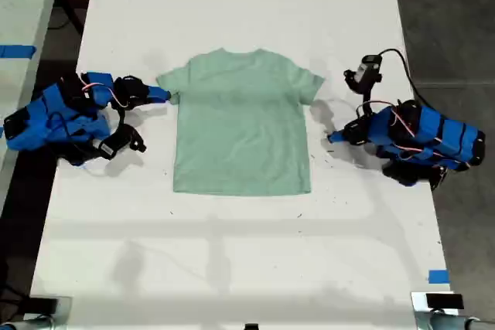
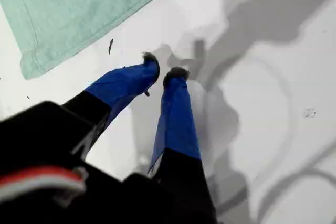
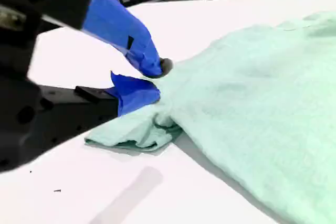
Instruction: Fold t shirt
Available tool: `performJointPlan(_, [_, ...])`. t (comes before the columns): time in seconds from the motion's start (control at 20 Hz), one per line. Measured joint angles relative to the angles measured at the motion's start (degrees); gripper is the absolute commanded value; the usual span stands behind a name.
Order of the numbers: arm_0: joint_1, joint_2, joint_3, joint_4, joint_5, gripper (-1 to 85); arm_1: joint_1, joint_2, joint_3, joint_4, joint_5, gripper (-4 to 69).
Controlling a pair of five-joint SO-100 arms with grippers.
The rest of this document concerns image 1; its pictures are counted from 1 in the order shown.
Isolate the pale green t-shirt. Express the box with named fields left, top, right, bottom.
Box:
left=155, top=47, right=326, bottom=196

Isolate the long blue tape strip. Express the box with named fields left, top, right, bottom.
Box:
left=0, top=45, right=37, bottom=60

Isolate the short blue tape piece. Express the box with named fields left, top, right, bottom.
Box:
left=428, top=269, right=451, bottom=285

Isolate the small black box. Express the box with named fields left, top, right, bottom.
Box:
left=425, top=293, right=465, bottom=310
left=28, top=296, right=60, bottom=315

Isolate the grey metal pipe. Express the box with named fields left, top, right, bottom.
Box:
left=0, top=315, right=53, bottom=330
left=428, top=311, right=495, bottom=330

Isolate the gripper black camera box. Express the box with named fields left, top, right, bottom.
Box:
left=343, top=55, right=384, bottom=96
left=98, top=124, right=148, bottom=161

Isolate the camera black cable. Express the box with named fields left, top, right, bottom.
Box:
left=377, top=48, right=427, bottom=107
left=57, top=134, right=102, bottom=165

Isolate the black floor cable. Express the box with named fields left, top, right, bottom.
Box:
left=48, top=0, right=84, bottom=36

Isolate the metal table bracket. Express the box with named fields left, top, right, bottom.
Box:
left=410, top=291, right=467, bottom=330
left=22, top=295, right=74, bottom=330

